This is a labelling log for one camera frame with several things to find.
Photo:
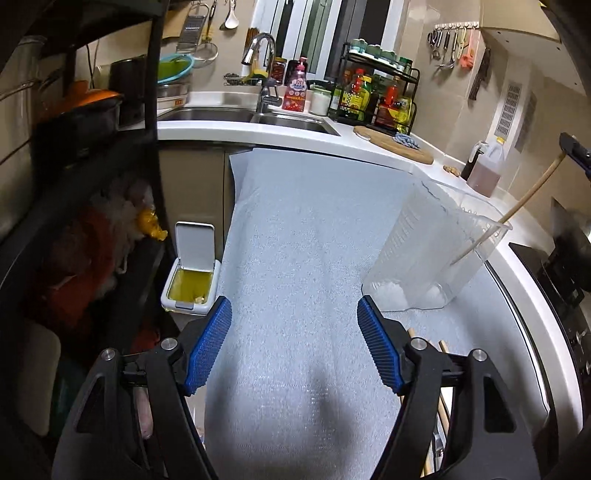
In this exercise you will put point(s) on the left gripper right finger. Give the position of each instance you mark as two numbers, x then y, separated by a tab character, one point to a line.
488	437

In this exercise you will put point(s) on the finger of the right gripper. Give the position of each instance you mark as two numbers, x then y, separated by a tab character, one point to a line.
572	148

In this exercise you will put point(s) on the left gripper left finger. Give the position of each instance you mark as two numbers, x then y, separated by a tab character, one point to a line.
130	419

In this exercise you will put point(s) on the clear plastic utensil holder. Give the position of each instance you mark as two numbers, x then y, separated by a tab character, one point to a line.
440	240

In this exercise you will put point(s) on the chrome kitchen faucet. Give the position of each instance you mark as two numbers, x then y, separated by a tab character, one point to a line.
268	96

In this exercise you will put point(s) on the plastic oil jug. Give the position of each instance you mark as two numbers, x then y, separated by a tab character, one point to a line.
487	169

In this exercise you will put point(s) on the black gas stove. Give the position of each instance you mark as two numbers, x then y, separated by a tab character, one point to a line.
563	276

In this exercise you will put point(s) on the black cleaver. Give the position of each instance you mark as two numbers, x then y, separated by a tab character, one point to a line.
481	75

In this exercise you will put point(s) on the ginger root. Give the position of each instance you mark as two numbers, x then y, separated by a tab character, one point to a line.
452	170

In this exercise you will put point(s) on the hanging orange peeler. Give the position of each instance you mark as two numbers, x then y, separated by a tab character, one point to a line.
468	56

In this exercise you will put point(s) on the white trash bin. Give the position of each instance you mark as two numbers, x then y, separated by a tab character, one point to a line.
190	288

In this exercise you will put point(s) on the hanging scissors and tools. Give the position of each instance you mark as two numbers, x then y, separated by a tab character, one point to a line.
446	45

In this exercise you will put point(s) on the blue dish cloth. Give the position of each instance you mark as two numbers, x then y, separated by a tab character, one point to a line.
406	140

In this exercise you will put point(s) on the black metal shelf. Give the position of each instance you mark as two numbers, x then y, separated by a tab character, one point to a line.
83	232

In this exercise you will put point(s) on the round wooden cutting board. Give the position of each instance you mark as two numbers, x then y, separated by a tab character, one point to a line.
388	143

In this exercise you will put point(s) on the black condiment rack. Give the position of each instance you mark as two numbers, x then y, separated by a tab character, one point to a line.
377	91

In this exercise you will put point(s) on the white jar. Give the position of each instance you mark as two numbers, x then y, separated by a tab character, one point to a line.
320	101

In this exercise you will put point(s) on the pink dish soap bottle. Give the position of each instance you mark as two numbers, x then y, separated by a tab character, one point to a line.
297	88

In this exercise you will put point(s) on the red jar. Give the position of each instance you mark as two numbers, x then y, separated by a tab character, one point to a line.
278	69

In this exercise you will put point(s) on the stainless steel sink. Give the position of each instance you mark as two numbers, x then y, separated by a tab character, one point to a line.
246	116

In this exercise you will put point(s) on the orange pot lid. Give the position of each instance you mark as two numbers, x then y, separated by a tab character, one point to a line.
80	94

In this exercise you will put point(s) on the green and blue basins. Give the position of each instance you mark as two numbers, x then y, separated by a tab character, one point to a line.
174	67

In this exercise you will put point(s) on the hanging white ladle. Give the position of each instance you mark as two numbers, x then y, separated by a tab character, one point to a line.
231	21

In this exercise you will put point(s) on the hanging metal grater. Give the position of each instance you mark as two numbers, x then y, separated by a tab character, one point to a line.
192	28

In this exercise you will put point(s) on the window frame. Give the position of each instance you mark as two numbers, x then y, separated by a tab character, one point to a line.
319	29

